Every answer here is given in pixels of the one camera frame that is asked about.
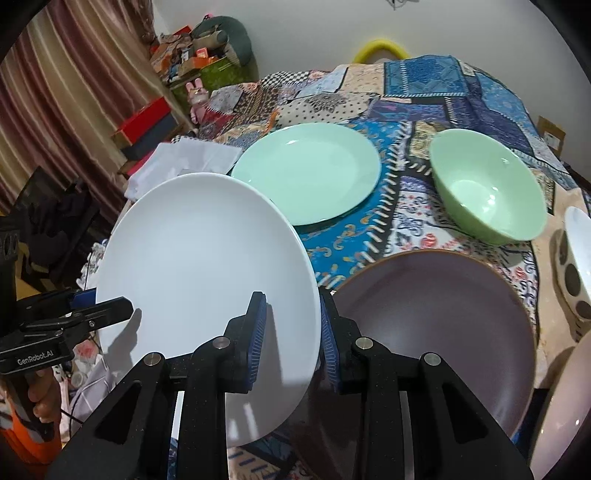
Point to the person's left hand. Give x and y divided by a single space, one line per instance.
44 393

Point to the white folded cloth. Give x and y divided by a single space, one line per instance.
187 155

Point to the white plate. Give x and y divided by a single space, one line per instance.
189 255

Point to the dark purple plate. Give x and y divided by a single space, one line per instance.
414 303

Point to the red box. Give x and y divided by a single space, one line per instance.
133 128

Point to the yellow foam tube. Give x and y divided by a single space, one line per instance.
373 48

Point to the patchwork patterned tablecloth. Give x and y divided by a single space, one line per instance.
400 105

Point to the pink bunny toy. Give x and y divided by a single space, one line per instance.
197 97

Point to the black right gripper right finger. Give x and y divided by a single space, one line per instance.
414 413

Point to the green bowl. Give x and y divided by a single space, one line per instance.
486 188

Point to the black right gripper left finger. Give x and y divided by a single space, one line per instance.
128 434

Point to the grey green cushion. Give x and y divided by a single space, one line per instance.
226 34

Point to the green storage box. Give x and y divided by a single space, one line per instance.
214 76

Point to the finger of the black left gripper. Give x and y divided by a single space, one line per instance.
91 316

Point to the pale pink plate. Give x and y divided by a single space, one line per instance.
567 409

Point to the mint green plate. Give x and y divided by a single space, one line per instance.
312 172

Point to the cardboard box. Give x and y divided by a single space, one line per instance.
552 134

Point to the striped red gold curtain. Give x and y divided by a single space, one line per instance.
75 73

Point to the white bowl with dots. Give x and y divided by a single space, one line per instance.
572 263

